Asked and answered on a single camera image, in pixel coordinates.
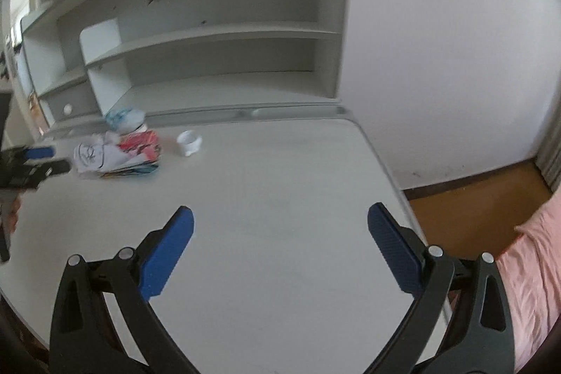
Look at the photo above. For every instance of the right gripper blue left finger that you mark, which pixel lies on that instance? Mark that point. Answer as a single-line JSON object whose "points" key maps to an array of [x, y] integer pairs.
{"points": [[161, 250]]}

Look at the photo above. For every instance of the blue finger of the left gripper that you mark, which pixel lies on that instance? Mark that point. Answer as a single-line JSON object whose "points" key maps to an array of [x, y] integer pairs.
{"points": [[37, 153]]}

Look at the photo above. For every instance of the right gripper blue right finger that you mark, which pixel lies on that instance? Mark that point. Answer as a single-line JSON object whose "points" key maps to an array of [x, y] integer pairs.
{"points": [[400, 247]]}

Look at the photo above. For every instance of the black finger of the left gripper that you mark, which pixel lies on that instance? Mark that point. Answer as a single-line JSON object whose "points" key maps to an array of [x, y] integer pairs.
{"points": [[54, 168]]}

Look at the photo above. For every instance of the small white paper cup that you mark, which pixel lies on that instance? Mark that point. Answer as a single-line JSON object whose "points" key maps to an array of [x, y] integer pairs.
{"points": [[189, 143]]}

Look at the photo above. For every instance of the blue white tissue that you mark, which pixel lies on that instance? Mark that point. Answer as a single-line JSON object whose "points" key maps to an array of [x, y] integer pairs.
{"points": [[125, 121]]}

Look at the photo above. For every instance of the pile of trash wrappers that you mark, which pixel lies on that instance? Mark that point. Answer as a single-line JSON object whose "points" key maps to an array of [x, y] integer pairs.
{"points": [[114, 155]]}

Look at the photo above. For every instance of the person's left hand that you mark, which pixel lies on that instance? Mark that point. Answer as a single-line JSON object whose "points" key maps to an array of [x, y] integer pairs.
{"points": [[13, 214]]}

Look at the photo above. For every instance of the white desk drawer knob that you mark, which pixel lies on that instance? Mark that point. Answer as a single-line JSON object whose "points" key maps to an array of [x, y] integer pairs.
{"points": [[68, 109]]}

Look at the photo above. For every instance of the pink bed blanket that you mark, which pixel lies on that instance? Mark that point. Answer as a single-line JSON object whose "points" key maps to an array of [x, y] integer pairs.
{"points": [[530, 272]]}

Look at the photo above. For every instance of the grey desk shelf unit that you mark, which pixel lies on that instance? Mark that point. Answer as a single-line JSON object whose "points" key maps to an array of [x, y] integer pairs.
{"points": [[181, 57]]}

